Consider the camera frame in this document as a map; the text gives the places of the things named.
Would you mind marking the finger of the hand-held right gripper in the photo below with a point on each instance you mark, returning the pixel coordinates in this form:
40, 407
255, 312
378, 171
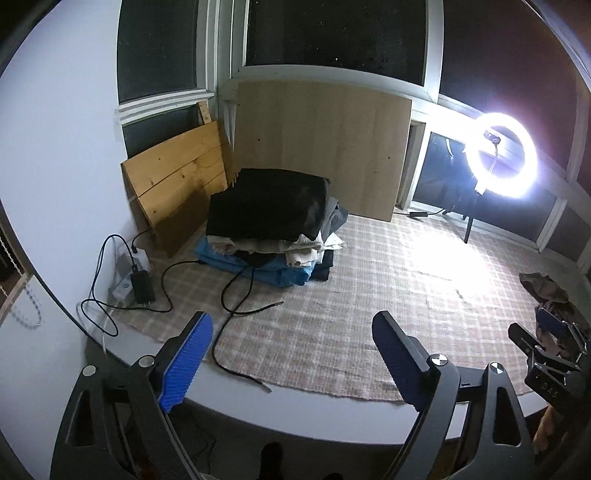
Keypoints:
550, 321
526, 340

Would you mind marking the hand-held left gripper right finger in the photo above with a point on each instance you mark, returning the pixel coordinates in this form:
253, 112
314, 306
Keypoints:
392, 355

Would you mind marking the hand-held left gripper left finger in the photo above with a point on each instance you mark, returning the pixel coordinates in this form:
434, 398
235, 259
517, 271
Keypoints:
184, 360

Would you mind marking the brown garment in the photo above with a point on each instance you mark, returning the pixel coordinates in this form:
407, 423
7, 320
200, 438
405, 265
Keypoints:
547, 286

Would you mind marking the plaid woven mat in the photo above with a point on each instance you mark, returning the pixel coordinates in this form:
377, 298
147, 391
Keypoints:
369, 277

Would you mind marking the black power adapter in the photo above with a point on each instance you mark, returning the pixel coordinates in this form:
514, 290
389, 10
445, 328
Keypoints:
142, 286

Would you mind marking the grey power strip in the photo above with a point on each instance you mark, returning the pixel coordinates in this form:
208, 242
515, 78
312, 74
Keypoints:
121, 281

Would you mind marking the small dark folded garment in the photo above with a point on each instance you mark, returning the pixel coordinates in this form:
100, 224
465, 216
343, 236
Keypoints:
324, 267

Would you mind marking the blue folded garment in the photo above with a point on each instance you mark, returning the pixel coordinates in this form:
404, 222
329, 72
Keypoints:
277, 274

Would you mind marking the cream folded garment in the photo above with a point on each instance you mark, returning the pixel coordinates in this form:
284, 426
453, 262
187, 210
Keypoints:
300, 251

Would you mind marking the grey folded garment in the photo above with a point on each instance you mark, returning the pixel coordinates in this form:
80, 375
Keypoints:
333, 217

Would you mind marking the black folded garment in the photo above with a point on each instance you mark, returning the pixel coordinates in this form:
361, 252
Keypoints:
263, 203

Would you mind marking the knotty pine wood board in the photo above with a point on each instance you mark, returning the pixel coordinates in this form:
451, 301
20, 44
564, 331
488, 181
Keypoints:
180, 184

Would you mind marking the light plywood board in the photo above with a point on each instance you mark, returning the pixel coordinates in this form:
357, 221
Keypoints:
323, 147

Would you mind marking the narrow wooden strip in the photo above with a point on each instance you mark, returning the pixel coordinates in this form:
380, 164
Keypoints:
203, 113

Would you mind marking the white window frame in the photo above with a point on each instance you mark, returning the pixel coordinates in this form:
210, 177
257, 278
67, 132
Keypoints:
431, 50

